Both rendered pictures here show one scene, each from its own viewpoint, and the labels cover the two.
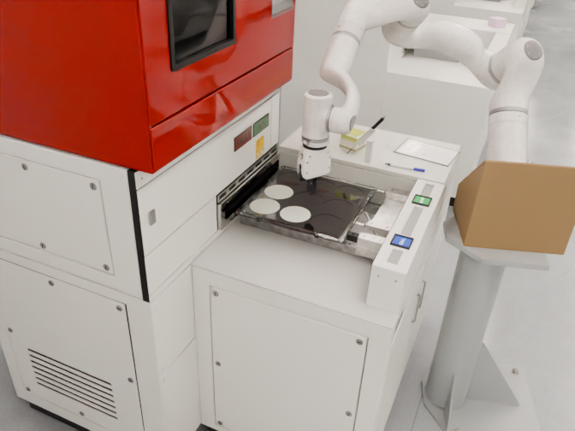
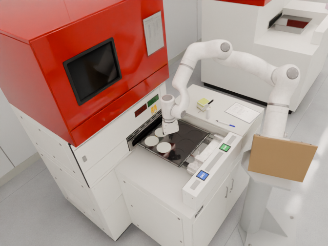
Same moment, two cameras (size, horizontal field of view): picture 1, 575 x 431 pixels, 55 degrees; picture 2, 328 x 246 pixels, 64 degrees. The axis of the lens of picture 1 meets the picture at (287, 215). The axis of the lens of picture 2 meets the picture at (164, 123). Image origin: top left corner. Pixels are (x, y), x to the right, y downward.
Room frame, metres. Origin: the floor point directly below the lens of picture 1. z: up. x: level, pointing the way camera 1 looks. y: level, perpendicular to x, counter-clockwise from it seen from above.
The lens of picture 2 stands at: (0.38, -0.47, 2.19)
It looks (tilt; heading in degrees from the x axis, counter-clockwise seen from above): 41 degrees down; 20
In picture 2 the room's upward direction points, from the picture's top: 7 degrees counter-clockwise
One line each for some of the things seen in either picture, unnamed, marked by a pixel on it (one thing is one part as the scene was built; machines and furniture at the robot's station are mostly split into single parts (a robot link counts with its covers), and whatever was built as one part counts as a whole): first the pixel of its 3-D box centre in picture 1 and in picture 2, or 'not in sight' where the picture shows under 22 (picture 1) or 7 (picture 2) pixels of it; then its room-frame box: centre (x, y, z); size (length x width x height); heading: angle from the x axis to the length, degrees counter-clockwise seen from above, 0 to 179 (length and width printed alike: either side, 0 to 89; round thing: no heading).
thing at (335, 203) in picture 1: (307, 199); (173, 138); (1.62, -0.07, 0.90); 0.34 x 0.34 x 0.01; 67
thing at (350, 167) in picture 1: (369, 162); (214, 113); (1.94, -0.31, 0.89); 0.62 x 0.35 x 0.14; 67
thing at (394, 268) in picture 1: (409, 239); (214, 168); (1.42, -0.38, 0.89); 0.55 x 0.09 x 0.14; 157
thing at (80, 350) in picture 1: (148, 295); (113, 165); (1.66, 0.53, 0.41); 0.82 x 0.71 x 0.82; 157
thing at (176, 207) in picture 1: (221, 176); (128, 129); (1.53, 0.21, 1.02); 0.82 x 0.03 x 0.40; 157
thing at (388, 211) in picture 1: (384, 225); (207, 155); (1.54, -0.32, 0.87); 0.36 x 0.08 x 0.03; 157
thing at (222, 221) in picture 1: (251, 187); (149, 128); (1.69, 0.13, 0.89); 0.44 x 0.02 x 0.10; 157
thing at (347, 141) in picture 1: (352, 140); (203, 104); (1.90, -0.23, 1.00); 0.07 x 0.07 x 0.07; 52
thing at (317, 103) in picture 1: (318, 114); (168, 106); (1.55, -0.08, 1.23); 0.09 x 0.08 x 0.13; 66
